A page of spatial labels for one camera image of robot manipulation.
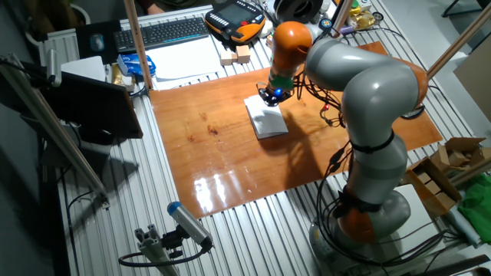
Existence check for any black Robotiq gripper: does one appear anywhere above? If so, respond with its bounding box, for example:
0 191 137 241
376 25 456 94
257 82 295 108

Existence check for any white paper sheet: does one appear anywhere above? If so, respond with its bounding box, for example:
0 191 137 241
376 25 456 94
243 94 289 140

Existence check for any large light wooden block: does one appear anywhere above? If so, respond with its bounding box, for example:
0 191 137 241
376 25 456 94
236 44 252 64

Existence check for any small light wooden block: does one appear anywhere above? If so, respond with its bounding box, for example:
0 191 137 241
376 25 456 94
219 50 238 67

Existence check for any white round object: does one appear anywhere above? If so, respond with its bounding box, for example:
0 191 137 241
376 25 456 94
257 19 274 39

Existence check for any glossy orange wooden board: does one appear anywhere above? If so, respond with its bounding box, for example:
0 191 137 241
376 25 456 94
148 41 443 219

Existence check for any orange black teach pendant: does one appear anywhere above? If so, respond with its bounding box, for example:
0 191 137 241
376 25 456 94
204 0 267 44

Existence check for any black filament spool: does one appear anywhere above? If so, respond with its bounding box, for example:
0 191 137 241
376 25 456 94
274 0 324 25

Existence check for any stack of white paper sheets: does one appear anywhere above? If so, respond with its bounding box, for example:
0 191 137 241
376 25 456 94
145 36 226 91

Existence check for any black computer keyboard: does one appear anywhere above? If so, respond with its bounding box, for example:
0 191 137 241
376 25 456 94
113 16 211 54

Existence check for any blue tissue pack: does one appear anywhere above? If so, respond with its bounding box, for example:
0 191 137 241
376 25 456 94
117 53 157 77

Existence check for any wooden upright pole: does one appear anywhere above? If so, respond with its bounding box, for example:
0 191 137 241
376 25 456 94
123 0 154 91

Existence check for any gold foil packet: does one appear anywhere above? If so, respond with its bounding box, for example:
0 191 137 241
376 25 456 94
110 63 136 92

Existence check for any black flat monitor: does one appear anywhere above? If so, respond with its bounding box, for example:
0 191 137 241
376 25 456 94
22 61 144 146

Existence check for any grey computer mouse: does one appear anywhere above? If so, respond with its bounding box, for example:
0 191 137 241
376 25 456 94
89 33 106 53

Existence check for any cardboard box with wooden blocks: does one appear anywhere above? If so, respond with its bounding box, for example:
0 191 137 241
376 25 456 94
400 156 463 218

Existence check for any white flat box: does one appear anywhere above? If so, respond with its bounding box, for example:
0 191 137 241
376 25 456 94
60 55 107 83

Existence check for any black mouse pad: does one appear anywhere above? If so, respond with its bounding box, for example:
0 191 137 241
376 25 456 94
75 19 123 65

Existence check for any open cardboard box with flaps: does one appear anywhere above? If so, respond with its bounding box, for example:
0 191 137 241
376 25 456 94
429 136 491 173

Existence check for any white flat panel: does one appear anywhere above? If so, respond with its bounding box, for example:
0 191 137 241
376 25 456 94
394 183 446 254

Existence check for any long slanted wooden pole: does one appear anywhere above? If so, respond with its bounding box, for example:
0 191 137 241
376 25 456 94
426 2 491 80

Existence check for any brown cardboard panel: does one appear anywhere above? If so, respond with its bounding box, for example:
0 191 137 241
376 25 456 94
453 45 491 123

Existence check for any wooden slat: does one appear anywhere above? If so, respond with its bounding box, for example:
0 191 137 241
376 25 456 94
448 156 491 188

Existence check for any slanted aluminium beam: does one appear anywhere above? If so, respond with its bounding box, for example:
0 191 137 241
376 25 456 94
0 53 110 210

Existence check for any silver webcam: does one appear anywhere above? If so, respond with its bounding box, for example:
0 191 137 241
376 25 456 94
44 48 63 88

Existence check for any grey rolled sheet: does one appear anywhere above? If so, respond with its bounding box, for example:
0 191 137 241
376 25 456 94
447 206 481 246

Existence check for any green cloth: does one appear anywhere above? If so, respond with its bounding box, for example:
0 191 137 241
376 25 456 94
457 183 491 245

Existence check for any silver upright post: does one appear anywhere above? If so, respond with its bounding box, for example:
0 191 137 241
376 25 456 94
331 0 354 39

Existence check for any grey camera with blue tip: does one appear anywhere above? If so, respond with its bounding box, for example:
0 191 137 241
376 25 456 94
166 201 214 248

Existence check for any aluminium profile camera mount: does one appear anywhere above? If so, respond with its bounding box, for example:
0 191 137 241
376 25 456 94
133 224 181 276

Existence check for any black camera cable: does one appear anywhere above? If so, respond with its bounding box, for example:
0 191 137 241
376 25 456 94
117 245 212 268

